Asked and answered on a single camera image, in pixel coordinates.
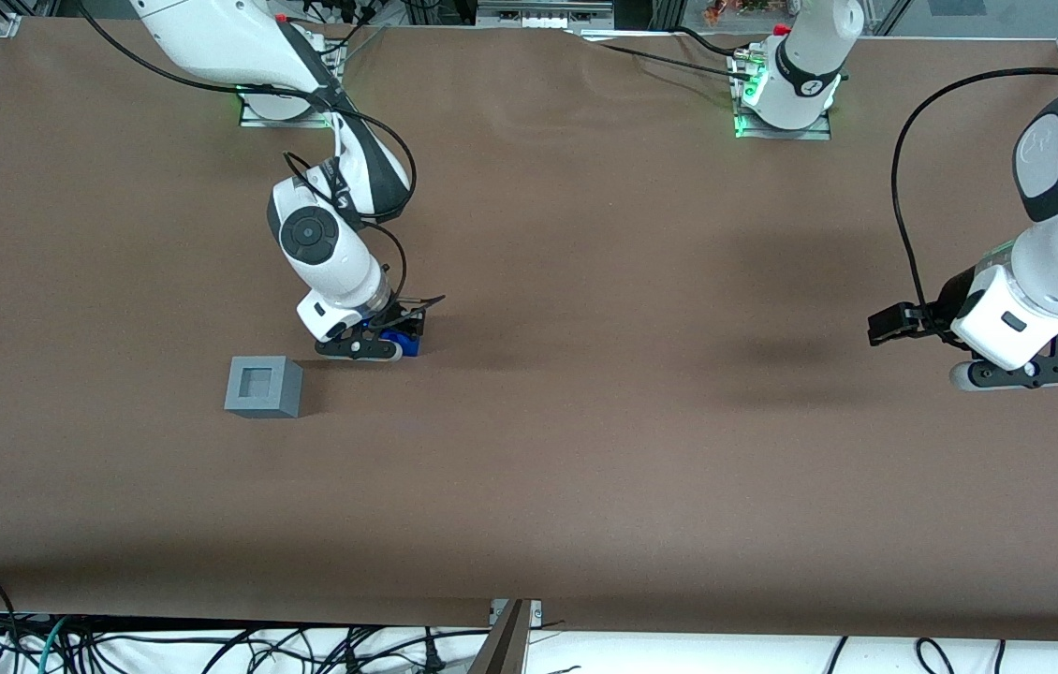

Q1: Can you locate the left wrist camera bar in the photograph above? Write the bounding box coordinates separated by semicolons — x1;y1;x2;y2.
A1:
948;354;1058;392

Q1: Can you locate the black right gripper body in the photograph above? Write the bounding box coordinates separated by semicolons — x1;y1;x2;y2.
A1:
360;295;447;340

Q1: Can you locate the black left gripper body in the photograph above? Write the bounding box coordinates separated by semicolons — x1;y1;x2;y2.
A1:
932;269;1000;331

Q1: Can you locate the brown table cover sheet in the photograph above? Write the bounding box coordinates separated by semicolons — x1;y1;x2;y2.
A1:
0;14;1058;643

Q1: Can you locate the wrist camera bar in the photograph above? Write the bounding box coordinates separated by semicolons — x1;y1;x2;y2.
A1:
948;354;1058;392
315;335;405;363

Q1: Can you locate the short black base cable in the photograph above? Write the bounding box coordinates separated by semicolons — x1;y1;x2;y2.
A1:
674;25;757;63

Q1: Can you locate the silver aluminium profile rail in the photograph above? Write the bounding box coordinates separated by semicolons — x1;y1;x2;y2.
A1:
476;0;590;31

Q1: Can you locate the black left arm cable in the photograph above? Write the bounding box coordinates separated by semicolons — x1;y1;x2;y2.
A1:
890;67;1058;325

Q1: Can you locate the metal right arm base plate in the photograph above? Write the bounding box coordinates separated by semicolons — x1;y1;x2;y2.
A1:
238;37;346;130

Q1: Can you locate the orange colourful clutter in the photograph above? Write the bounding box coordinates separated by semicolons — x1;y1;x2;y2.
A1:
702;0;775;26

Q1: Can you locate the blue plastic insert part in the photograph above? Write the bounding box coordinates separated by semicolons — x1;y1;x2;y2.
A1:
377;328;422;360

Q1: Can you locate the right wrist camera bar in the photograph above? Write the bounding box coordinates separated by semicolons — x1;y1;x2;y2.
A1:
315;335;405;363

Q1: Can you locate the long black base cable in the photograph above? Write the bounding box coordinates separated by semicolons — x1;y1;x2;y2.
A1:
570;32;757;81

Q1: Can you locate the gray cube base with socket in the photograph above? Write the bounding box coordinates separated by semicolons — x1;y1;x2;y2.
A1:
224;355;304;419

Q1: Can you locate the teal floor cable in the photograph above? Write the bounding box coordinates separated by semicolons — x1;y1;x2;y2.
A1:
19;615;73;674

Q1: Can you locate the grey metal table post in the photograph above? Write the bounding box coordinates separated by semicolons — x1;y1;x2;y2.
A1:
467;599;531;674

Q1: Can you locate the small silver post bracket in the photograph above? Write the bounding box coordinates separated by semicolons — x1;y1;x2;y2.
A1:
489;599;543;627

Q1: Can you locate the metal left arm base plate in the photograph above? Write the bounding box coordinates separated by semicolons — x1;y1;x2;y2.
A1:
732;51;833;142

